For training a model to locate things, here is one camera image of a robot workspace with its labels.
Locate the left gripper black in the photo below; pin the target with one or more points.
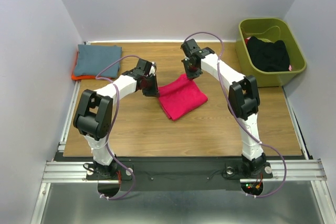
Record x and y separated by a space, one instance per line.
154 92

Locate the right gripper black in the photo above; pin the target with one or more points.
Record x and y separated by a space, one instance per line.
190 74

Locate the pink red t shirt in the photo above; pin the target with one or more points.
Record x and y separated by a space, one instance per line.
180 97

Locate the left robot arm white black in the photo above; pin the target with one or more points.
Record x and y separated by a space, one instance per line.
97 112

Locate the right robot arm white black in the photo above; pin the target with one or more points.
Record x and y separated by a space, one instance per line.
241 93

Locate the folded blue grey t shirt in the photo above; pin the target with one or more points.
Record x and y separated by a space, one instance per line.
96 51

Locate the folded orange t shirt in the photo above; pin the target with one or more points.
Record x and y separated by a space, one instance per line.
84 69

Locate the olive green plastic bin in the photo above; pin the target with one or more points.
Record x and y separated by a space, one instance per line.
269 30

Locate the black t shirt in bin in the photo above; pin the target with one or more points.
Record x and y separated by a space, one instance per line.
268 56

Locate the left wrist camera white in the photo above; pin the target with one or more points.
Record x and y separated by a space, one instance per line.
152 69

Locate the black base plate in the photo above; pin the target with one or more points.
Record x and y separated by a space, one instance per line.
176 174

